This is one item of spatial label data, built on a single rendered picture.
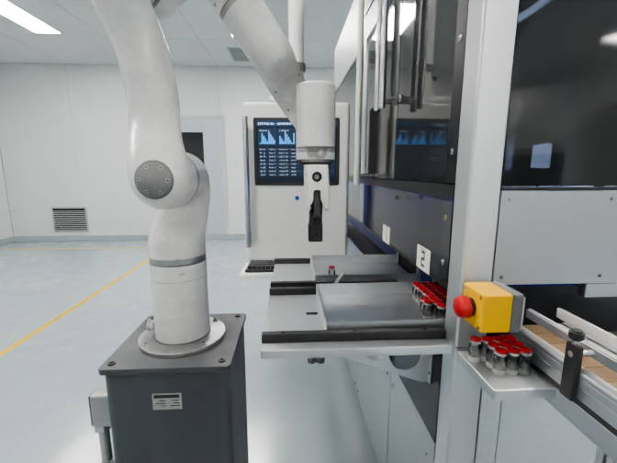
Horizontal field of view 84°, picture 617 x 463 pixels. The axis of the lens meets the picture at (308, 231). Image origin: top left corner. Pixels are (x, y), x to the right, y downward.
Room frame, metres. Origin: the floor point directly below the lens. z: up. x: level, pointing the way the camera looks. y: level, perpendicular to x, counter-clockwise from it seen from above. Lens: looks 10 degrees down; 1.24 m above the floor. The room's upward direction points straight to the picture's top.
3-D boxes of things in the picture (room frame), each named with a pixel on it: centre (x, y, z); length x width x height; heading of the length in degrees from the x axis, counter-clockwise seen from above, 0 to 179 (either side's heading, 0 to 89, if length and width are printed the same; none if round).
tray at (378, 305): (0.84, -0.20, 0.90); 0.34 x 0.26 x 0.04; 94
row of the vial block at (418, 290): (0.85, -0.31, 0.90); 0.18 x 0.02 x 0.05; 4
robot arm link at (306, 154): (0.76, -0.02, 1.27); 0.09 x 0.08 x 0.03; 3
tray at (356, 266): (1.18, -0.18, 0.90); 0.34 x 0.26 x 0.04; 93
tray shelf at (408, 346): (1.01, -0.12, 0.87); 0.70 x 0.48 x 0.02; 3
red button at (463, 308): (0.59, -0.29, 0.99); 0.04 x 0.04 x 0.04; 3
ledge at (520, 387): (0.58, -0.38, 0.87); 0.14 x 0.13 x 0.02; 93
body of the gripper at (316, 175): (0.76, -0.02, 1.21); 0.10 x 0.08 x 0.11; 3
